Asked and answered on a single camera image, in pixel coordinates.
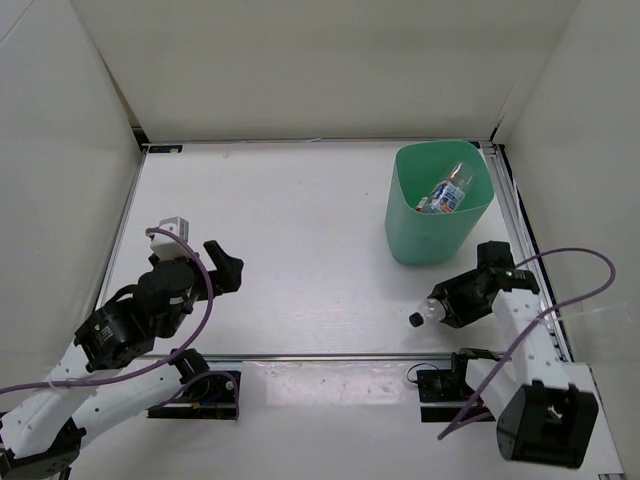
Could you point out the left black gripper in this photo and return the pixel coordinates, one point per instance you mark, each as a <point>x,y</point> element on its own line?
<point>228,276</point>

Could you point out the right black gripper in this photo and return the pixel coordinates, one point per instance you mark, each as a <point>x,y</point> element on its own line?
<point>460,314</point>

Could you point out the clear bottle black label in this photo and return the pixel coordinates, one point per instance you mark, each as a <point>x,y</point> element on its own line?
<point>431,311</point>

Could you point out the clear bottle red label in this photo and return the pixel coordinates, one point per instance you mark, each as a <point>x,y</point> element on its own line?
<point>445,198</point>

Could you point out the clear bottle blue orange label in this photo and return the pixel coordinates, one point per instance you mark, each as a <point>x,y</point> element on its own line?
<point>465,172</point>

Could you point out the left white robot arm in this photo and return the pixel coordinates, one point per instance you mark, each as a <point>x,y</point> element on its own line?
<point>99,382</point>

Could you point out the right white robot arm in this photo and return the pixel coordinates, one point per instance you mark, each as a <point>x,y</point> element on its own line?
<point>541,416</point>

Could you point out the green plastic bin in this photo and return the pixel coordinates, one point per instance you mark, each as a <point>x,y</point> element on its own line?
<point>421,239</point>

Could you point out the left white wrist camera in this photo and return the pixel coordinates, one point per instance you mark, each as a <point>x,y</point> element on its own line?
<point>167,237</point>

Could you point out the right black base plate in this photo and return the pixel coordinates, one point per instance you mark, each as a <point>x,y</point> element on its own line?
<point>441,392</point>

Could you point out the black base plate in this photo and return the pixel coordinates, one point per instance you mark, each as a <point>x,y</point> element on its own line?
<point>441,392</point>
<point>214,397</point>

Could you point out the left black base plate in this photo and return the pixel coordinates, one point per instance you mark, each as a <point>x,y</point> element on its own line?
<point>214,397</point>

